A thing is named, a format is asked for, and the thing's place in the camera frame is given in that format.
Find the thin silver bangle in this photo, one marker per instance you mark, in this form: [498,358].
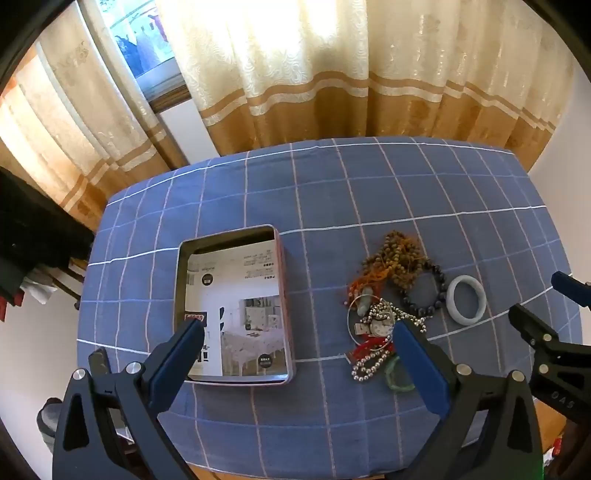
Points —
[349,321]

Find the silver wristwatch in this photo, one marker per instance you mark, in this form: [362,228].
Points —
[379,326]

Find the narrow cream gold curtain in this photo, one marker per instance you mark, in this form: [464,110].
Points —
[69,115]

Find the wide cream gold curtain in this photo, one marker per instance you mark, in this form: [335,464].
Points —
[323,69]

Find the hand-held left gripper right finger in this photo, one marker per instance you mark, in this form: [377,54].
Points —
[420,364]

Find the white cloth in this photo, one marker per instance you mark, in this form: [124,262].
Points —
[37,288]

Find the printed paper sheet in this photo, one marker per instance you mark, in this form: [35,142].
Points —
[240,295]

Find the window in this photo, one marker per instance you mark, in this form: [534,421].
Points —
[143,50]

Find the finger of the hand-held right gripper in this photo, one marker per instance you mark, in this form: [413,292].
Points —
[565,281]
[531,325]

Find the green jade bangle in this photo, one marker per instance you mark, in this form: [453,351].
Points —
[398,386]

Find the white jade bangle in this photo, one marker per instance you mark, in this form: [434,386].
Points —
[482,302]

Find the blue checked tablecloth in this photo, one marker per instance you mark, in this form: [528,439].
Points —
[323,207]

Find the dark hanging clothes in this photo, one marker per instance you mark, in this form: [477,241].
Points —
[32,221]

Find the grey rounded object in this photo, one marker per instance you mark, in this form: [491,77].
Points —
[46,424]

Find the pink rectangular tin box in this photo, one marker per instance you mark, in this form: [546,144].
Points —
[286,350]

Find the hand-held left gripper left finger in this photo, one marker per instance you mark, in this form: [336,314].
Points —
[178,364]

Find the dark grey flat object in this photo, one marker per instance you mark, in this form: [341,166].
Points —
[99,362]

